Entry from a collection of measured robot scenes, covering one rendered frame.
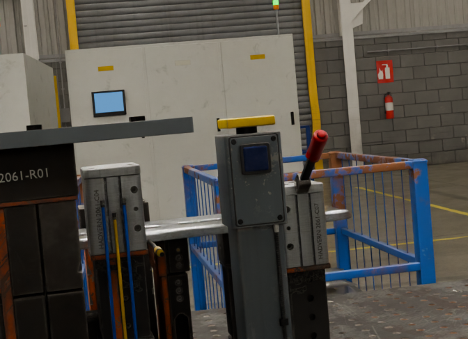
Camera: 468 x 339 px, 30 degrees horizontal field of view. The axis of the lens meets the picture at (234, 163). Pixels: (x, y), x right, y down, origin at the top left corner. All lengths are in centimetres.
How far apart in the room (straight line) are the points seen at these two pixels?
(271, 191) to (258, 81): 828
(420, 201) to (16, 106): 640
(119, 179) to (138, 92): 800
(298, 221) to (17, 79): 804
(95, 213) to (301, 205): 29
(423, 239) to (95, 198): 228
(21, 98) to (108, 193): 801
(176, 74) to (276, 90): 108
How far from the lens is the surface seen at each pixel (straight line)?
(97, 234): 118
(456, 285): 225
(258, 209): 104
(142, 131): 98
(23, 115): 916
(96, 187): 117
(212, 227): 132
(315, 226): 123
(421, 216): 331
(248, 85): 930
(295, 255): 123
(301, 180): 120
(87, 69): 918
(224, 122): 105
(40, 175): 101
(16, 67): 919
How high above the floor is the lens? 116
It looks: 3 degrees down
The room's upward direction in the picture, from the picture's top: 5 degrees counter-clockwise
